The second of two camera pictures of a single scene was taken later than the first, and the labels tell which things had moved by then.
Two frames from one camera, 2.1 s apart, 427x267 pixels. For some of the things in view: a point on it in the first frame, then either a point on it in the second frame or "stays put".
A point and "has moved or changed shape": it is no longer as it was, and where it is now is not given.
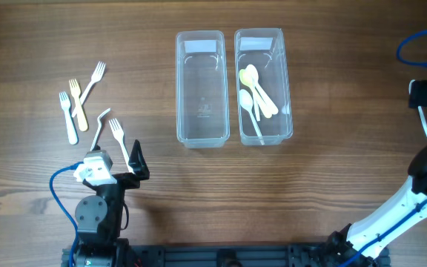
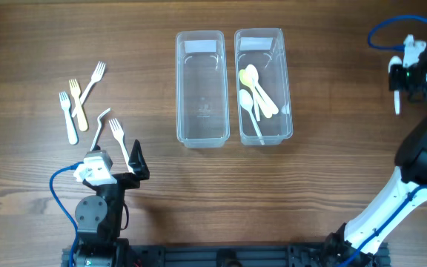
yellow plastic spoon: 263,107 stays put
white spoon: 423,121 has moved or changed shape
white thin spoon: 246,101 stays put
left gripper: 138,165 stays put
